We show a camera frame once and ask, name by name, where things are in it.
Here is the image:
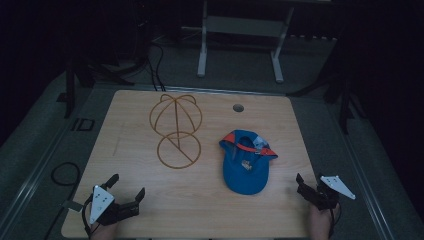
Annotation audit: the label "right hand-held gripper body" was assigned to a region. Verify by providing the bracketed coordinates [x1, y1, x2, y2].
[308, 175, 357, 212]

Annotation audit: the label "black floor cables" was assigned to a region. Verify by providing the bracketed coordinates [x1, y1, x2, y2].
[145, 41, 168, 93]

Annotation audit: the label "black tripod stand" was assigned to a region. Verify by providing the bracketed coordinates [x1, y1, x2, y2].
[285, 64, 368, 136]
[62, 54, 136, 120]

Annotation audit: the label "black cable loop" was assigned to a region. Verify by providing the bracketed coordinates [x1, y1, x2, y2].
[42, 161, 82, 240]

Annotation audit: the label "gold wire hat stand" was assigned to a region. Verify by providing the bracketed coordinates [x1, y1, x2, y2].
[148, 93, 204, 170]

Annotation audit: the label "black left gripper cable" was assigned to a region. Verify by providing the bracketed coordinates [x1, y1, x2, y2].
[81, 194, 101, 240]

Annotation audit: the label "white metal stand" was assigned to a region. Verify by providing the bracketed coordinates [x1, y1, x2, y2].
[196, 0, 296, 85]

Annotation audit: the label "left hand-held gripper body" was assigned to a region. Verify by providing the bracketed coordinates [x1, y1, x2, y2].
[87, 184, 141, 227]

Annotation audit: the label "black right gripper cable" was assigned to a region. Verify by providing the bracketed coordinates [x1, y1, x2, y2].
[327, 206, 342, 240]

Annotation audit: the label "person's right hand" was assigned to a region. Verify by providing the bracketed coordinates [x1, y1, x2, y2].
[307, 201, 342, 240]

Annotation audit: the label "blue and orange cap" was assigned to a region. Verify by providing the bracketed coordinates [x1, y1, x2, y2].
[218, 129, 279, 196]

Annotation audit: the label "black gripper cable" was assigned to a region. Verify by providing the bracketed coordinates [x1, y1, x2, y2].
[81, 194, 101, 240]
[327, 206, 342, 240]

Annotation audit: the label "person's left hand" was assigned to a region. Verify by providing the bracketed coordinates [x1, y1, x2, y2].
[89, 221, 120, 240]

